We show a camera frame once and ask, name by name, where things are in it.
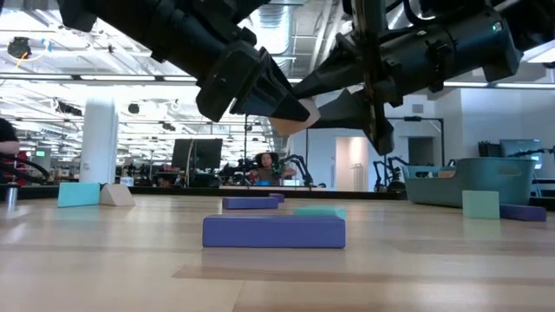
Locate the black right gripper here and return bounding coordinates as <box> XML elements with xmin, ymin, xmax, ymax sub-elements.
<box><xmin>291</xmin><ymin>0</ymin><xmax>453</xmax><ymax>156</ymax></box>

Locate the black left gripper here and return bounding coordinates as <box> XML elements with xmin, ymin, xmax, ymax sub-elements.
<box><xmin>194</xmin><ymin>40</ymin><xmax>312</xmax><ymax>123</ymax></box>

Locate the teal block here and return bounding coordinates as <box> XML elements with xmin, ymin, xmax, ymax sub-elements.
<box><xmin>461</xmin><ymin>190</ymin><xmax>501</xmax><ymax>220</ymax></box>
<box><xmin>293</xmin><ymin>205</ymin><xmax>348</xmax><ymax>220</ymax></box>
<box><xmin>57</xmin><ymin>181</ymin><xmax>101</xmax><ymax>209</ymax></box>

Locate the wooden triangle block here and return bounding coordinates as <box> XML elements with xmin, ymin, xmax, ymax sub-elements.
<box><xmin>98</xmin><ymin>183</ymin><xmax>137</xmax><ymax>207</ymax></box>

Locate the white door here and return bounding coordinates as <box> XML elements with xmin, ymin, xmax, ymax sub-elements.
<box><xmin>334</xmin><ymin>135</ymin><xmax>370</xmax><ymax>192</ymax></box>

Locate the person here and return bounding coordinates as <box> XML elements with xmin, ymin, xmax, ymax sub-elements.
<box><xmin>0</xmin><ymin>117</ymin><xmax>21</xmax><ymax>183</ymax></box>
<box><xmin>250</xmin><ymin>151</ymin><xmax>299</xmax><ymax>187</ymax></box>

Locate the black monitor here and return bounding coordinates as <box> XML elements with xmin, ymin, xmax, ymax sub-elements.
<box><xmin>171</xmin><ymin>138</ymin><xmax>224</xmax><ymax>172</ymax></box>

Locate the black background equipment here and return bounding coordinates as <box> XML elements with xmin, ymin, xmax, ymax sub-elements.
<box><xmin>477</xmin><ymin>140</ymin><xmax>502</xmax><ymax>159</ymax></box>

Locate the teal plastic bin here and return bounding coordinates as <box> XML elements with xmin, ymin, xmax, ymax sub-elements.
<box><xmin>402</xmin><ymin>157</ymin><xmax>539</xmax><ymax>209</ymax></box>

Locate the white column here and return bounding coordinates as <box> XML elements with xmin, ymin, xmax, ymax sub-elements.
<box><xmin>79</xmin><ymin>97</ymin><xmax>120</xmax><ymax>185</ymax></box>

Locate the grey background monitor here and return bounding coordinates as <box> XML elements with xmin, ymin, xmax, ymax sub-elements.
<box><xmin>499</xmin><ymin>138</ymin><xmax>543</xmax><ymax>159</ymax></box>

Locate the black ceiling device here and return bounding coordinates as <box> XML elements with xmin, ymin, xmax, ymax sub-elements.
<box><xmin>6</xmin><ymin>36</ymin><xmax>33</xmax><ymax>61</ymax></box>

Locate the silver metal cylinder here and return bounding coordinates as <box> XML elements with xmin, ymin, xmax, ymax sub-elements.
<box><xmin>4</xmin><ymin>183</ymin><xmax>20</xmax><ymax>212</ymax></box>

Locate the black table frame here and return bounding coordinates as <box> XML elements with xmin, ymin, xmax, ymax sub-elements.
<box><xmin>0</xmin><ymin>184</ymin><xmax>555</xmax><ymax>211</ymax></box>

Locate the black curved hose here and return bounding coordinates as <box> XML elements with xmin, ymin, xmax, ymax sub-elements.
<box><xmin>0</xmin><ymin>151</ymin><xmax>51</xmax><ymax>183</ymax></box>

